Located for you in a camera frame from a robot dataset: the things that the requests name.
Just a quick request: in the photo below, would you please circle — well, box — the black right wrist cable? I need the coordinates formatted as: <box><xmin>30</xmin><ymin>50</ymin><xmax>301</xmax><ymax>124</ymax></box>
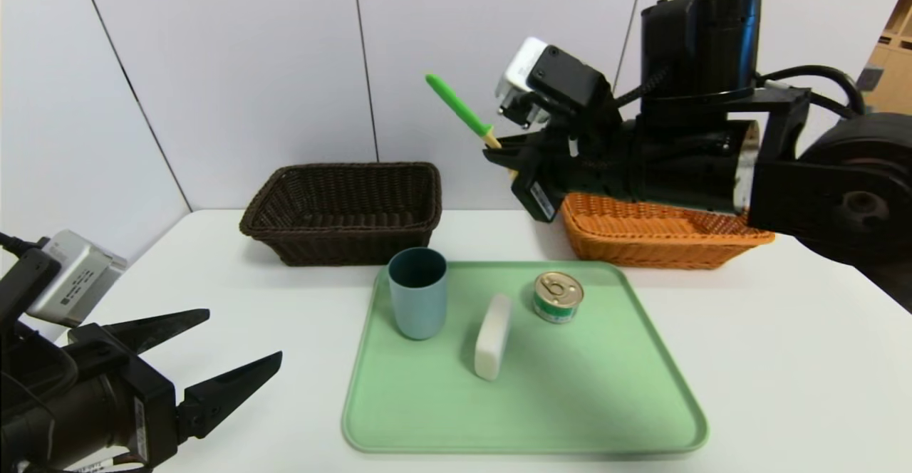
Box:
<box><xmin>755</xmin><ymin>66</ymin><xmax>866</xmax><ymax>118</ymax></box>

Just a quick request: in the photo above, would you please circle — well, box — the green handled yellow pasta spoon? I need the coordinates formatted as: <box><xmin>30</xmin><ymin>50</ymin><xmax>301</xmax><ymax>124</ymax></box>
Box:
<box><xmin>425</xmin><ymin>73</ymin><xmax>519</xmax><ymax>179</ymax></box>

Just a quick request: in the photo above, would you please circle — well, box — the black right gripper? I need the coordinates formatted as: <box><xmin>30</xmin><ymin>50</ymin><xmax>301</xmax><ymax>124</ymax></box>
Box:
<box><xmin>482</xmin><ymin>119</ymin><xmax>627</xmax><ymax>223</ymax></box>

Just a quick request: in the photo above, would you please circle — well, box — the gold lid food can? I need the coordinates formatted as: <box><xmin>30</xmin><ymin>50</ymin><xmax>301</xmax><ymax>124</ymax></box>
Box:
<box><xmin>533</xmin><ymin>271</ymin><xmax>584</xmax><ymax>325</ymax></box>

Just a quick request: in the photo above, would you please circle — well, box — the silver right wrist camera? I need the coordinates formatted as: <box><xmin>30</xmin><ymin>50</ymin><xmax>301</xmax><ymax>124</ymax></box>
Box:
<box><xmin>495</xmin><ymin>37</ymin><xmax>613</xmax><ymax>128</ymax></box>

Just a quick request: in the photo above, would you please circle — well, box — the dark brown wicker basket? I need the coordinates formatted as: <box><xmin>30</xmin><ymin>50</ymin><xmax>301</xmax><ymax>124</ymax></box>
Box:
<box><xmin>239</xmin><ymin>162</ymin><xmax>442</xmax><ymax>268</ymax></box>

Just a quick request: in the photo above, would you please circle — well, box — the dark woven bin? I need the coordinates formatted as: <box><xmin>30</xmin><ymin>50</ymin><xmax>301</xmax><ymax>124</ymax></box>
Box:
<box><xmin>859</xmin><ymin>256</ymin><xmax>912</xmax><ymax>315</ymax></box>

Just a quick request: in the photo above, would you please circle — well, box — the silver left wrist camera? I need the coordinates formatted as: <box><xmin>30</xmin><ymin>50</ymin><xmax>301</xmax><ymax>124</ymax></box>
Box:
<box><xmin>27</xmin><ymin>229</ymin><xmax>129</xmax><ymax>328</ymax></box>

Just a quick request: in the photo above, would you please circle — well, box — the black left camera cable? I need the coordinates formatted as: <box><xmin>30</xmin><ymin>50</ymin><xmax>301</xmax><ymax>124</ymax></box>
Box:
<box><xmin>0</xmin><ymin>233</ymin><xmax>47</xmax><ymax>256</ymax></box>

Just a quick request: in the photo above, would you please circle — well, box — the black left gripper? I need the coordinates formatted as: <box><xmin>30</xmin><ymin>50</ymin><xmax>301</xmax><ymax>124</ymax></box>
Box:
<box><xmin>1</xmin><ymin>308</ymin><xmax>283</xmax><ymax>473</ymax></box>

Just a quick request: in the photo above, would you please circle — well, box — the wooden shelf unit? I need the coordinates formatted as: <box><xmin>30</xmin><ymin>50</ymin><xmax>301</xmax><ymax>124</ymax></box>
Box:
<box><xmin>855</xmin><ymin>0</ymin><xmax>912</xmax><ymax>114</ymax></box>

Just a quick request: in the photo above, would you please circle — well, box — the orange wicker basket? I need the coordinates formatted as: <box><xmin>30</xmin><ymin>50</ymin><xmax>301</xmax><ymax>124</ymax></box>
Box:
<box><xmin>559</xmin><ymin>192</ymin><xmax>776</xmax><ymax>271</ymax></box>

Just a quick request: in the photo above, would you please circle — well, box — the blue plastic cup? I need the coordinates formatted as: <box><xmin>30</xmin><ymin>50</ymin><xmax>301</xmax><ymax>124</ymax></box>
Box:
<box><xmin>388</xmin><ymin>247</ymin><xmax>449</xmax><ymax>341</ymax></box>

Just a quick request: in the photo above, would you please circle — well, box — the light green plastic tray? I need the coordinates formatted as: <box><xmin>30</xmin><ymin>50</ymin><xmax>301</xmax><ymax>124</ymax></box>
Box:
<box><xmin>342</xmin><ymin>261</ymin><xmax>709</xmax><ymax>454</ymax></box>

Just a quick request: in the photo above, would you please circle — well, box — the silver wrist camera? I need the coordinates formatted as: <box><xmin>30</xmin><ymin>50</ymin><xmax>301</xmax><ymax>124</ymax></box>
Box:
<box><xmin>27</xmin><ymin>229</ymin><xmax>129</xmax><ymax>328</ymax></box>
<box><xmin>495</xmin><ymin>37</ymin><xmax>613</xmax><ymax>128</ymax></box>

